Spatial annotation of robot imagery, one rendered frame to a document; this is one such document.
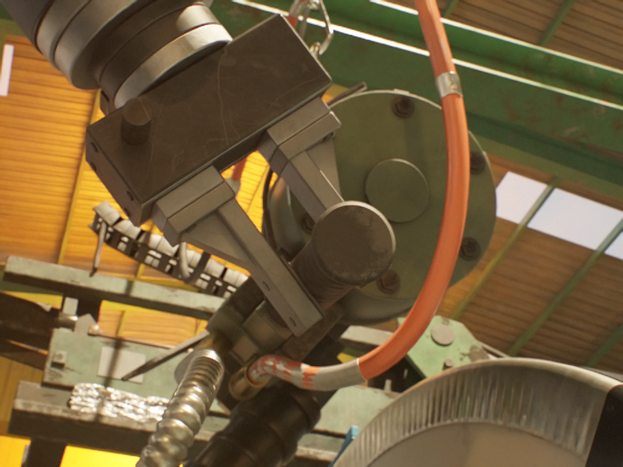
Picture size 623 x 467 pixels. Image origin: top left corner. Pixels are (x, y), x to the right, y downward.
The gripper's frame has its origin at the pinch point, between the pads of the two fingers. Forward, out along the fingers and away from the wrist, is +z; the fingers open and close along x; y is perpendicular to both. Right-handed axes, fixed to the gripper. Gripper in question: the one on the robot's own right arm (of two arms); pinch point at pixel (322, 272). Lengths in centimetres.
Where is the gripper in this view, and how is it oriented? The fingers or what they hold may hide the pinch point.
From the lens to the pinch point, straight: 54.1
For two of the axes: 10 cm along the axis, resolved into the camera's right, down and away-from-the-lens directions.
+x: 7.7, -5.4, 3.4
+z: 6.0, 8.0, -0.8
